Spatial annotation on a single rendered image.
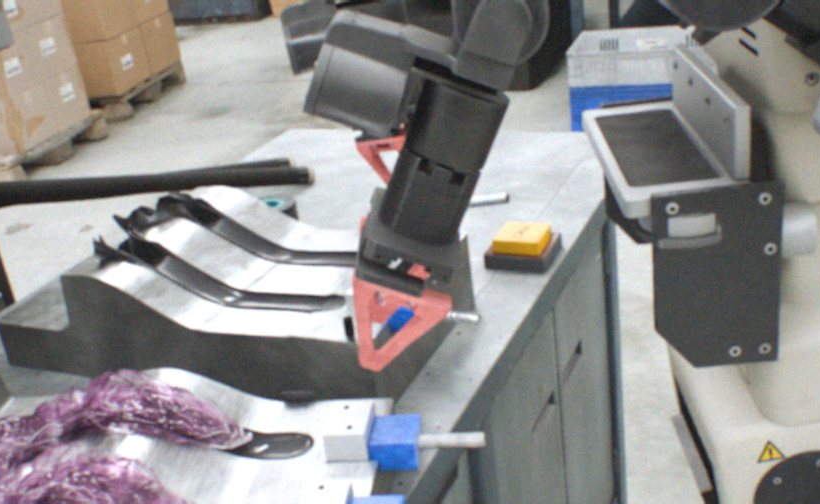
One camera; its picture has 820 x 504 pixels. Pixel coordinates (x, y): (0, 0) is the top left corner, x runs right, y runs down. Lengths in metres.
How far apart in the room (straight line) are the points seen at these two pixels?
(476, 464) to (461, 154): 0.63
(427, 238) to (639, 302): 2.22
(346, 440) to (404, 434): 0.05
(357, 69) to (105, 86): 5.05
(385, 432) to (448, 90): 0.33
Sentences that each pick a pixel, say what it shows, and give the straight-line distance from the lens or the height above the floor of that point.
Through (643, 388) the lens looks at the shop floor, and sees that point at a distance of 2.46.
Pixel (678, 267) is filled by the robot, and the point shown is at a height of 0.98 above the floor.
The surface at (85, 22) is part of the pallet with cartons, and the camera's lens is 5.60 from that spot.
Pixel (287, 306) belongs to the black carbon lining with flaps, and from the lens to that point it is 1.04.
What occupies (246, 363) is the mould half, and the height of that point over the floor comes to 0.85.
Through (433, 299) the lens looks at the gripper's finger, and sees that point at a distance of 0.64.
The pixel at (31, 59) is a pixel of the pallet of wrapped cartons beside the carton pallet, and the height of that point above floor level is 0.52.
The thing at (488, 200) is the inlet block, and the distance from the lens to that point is 1.00.
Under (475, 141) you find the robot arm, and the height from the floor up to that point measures 1.14.
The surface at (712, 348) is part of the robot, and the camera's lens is 0.85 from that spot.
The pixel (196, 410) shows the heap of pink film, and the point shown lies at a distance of 0.87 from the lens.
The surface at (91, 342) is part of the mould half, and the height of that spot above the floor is 0.85.
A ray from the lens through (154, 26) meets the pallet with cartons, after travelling 6.05.
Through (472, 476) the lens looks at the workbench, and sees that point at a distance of 1.20.
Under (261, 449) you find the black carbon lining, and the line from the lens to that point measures 0.88.
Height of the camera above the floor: 1.34
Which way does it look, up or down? 24 degrees down
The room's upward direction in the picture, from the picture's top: 8 degrees counter-clockwise
